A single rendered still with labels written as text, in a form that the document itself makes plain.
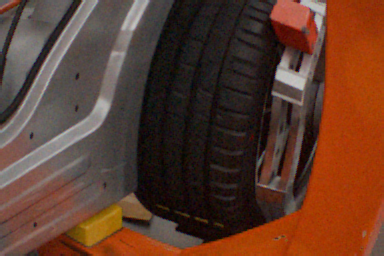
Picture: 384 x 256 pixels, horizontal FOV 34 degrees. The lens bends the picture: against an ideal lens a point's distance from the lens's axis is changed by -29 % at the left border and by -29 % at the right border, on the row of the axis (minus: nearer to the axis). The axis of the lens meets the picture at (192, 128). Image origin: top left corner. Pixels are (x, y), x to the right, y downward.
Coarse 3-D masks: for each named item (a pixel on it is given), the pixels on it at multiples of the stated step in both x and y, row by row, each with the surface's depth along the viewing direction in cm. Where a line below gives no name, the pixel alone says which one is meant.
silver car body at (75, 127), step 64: (0, 0) 159; (64, 0) 135; (128, 0) 119; (0, 64) 113; (64, 64) 109; (128, 64) 123; (0, 128) 99; (64, 128) 115; (128, 128) 129; (0, 192) 94; (64, 192) 114; (128, 192) 135
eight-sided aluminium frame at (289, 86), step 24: (312, 0) 141; (288, 48) 135; (288, 72) 133; (312, 72) 135; (288, 96) 133; (288, 144) 136; (264, 168) 139; (288, 168) 137; (264, 192) 141; (288, 192) 140; (264, 216) 151
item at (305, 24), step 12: (276, 0) 130; (288, 0) 130; (276, 12) 129; (288, 12) 128; (300, 12) 128; (312, 12) 129; (276, 24) 129; (288, 24) 127; (300, 24) 126; (312, 24) 130; (288, 36) 131; (300, 36) 128; (312, 36) 131; (300, 48) 133; (312, 48) 132
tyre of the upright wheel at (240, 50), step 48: (192, 0) 139; (240, 0) 136; (192, 48) 136; (240, 48) 132; (144, 96) 141; (192, 96) 137; (240, 96) 132; (144, 144) 143; (192, 144) 138; (240, 144) 135; (144, 192) 152; (192, 192) 143; (240, 192) 141
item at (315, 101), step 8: (312, 80) 156; (312, 88) 155; (320, 88) 153; (312, 96) 154; (320, 96) 152; (312, 104) 154; (320, 104) 152; (312, 112) 154; (320, 112) 152; (312, 120) 155; (320, 120) 153; (312, 128) 158
